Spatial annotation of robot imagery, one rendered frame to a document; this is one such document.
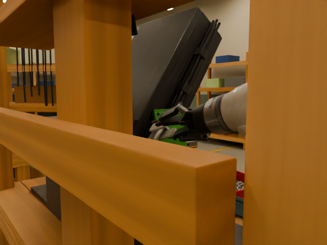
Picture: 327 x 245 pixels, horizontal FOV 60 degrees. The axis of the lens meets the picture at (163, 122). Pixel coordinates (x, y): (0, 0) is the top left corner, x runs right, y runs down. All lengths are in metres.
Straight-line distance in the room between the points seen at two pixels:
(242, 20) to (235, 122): 7.05
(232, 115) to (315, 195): 0.40
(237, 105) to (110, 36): 0.28
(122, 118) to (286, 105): 0.34
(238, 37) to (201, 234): 7.42
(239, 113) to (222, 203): 0.37
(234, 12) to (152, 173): 7.60
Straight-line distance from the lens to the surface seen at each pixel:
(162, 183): 0.24
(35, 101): 3.72
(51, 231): 1.05
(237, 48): 7.56
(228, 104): 0.60
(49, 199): 1.12
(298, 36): 0.22
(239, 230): 0.97
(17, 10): 0.72
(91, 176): 0.36
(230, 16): 7.86
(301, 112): 0.21
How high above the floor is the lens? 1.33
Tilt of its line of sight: 6 degrees down
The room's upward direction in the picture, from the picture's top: straight up
